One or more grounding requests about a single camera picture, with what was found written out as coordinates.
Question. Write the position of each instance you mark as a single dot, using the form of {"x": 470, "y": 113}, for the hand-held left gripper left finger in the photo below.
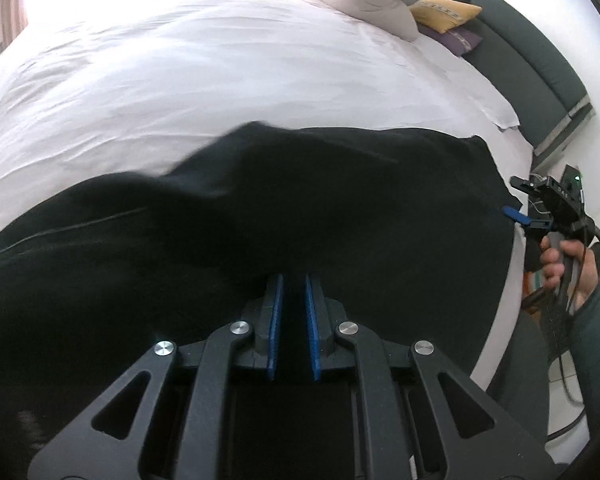
{"x": 275, "y": 325}

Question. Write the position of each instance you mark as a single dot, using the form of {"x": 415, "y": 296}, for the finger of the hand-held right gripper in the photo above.
{"x": 517, "y": 214}
{"x": 525, "y": 183}

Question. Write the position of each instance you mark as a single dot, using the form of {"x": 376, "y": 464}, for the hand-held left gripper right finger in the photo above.
{"x": 312, "y": 325}

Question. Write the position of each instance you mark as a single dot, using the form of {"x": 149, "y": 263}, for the black denim pants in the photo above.
{"x": 230, "y": 240}

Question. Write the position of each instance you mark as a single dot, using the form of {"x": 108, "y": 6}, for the person's right forearm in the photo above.
{"x": 597, "y": 340}

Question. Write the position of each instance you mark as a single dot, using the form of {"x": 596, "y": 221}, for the person's right hand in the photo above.
{"x": 580, "y": 270}

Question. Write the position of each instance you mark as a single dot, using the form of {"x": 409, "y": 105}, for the dark grey padded headboard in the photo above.
{"x": 525, "y": 45}

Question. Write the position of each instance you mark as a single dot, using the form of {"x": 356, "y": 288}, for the person's leg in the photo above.
{"x": 520, "y": 365}

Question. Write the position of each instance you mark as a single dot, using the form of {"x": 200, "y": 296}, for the purple pillow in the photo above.
{"x": 455, "y": 40}

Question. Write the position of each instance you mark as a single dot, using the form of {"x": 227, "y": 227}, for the yellow pillow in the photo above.
{"x": 442, "y": 10}

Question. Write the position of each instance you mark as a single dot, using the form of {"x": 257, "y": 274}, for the bed with white sheet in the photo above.
{"x": 220, "y": 70}

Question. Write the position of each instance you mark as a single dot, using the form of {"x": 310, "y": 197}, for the beige curtain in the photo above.
{"x": 10, "y": 15}

